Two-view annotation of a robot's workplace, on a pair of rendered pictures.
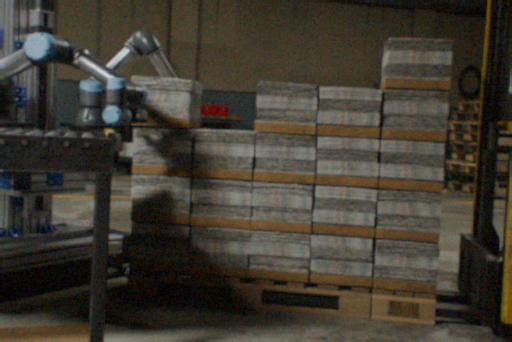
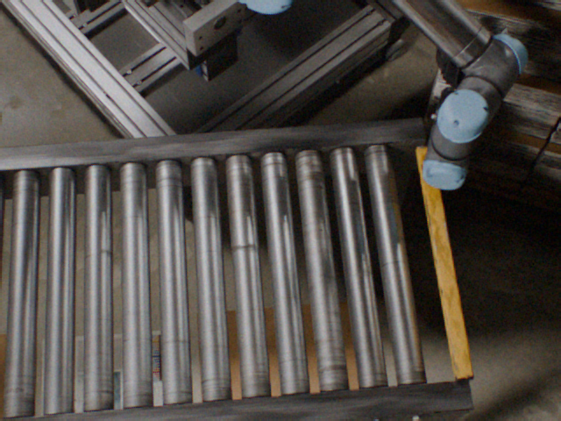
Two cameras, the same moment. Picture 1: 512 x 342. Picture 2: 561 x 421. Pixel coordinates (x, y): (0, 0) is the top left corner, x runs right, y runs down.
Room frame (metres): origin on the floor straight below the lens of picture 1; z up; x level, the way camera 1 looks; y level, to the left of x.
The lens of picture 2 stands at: (1.82, 0.83, 2.22)
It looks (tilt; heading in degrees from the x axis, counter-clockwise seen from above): 65 degrees down; 11
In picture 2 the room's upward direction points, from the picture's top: 1 degrees clockwise
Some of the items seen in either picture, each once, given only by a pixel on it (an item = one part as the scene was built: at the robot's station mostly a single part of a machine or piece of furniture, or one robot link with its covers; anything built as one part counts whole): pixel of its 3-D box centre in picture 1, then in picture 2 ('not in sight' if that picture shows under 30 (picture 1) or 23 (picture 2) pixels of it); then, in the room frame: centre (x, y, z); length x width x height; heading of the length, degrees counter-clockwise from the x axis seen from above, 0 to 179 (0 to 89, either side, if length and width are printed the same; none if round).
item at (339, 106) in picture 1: (348, 113); not in sight; (3.05, -0.33, 0.95); 0.38 x 0.29 x 0.23; 174
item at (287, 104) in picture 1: (289, 110); not in sight; (3.08, -0.05, 0.95); 0.38 x 0.29 x 0.23; 174
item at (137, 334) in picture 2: not in sight; (136, 281); (2.29, 1.17, 0.77); 0.47 x 0.05 x 0.05; 17
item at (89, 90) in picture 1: (91, 93); not in sight; (3.39, 1.02, 0.98); 0.13 x 0.12 x 0.14; 23
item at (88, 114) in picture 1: (91, 114); not in sight; (3.39, 1.01, 0.87); 0.15 x 0.15 x 0.10
